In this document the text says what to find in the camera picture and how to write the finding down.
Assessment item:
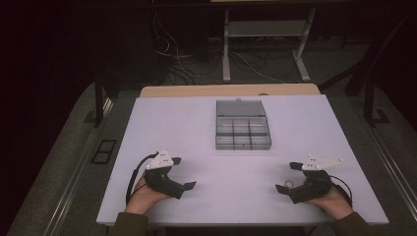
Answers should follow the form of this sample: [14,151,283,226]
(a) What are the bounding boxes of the clear plastic compartment box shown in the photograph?
[214,97,272,151]

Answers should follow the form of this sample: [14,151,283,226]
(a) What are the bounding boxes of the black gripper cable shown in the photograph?
[328,174,354,208]
[125,151,159,207]

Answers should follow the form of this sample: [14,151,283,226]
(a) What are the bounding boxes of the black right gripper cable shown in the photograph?
[328,174,354,208]

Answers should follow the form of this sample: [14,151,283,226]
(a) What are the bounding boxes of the wooden table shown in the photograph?
[140,83,322,98]

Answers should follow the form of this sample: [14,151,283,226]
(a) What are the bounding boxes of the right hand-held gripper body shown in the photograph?
[289,153,345,205]

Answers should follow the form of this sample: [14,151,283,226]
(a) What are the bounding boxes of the tangle of black floor cables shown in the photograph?
[153,9,296,86]

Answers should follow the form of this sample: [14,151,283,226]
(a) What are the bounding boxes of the white floor cable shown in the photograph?
[154,29,202,79]
[229,50,287,85]

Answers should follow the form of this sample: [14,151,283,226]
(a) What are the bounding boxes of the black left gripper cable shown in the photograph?
[125,151,159,207]

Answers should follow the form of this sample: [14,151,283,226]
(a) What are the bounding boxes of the black stand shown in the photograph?
[363,78,391,128]
[93,64,114,129]

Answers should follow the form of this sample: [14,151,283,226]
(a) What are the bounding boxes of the person's right hand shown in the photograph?
[307,186,355,221]

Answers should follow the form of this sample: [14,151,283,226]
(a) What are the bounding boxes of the person's left hand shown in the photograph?
[125,175,172,216]

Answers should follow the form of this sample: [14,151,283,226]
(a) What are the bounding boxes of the grey metal stand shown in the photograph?
[221,7,317,84]

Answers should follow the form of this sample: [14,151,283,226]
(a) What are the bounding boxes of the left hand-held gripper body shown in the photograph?
[144,148,186,201]

